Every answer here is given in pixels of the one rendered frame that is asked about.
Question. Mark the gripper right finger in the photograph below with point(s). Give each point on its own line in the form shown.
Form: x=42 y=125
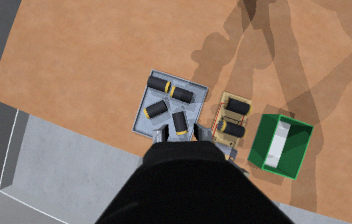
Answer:
x=201 y=133

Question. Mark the black battery with yellow end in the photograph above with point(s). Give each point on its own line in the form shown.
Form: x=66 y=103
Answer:
x=232 y=129
x=239 y=107
x=179 y=123
x=155 y=109
x=158 y=84
x=181 y=94

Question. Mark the green open box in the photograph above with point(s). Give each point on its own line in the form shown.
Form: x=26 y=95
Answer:
x=280 y=148

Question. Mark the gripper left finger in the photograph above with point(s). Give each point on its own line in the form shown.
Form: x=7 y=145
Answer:
x=161 y=135

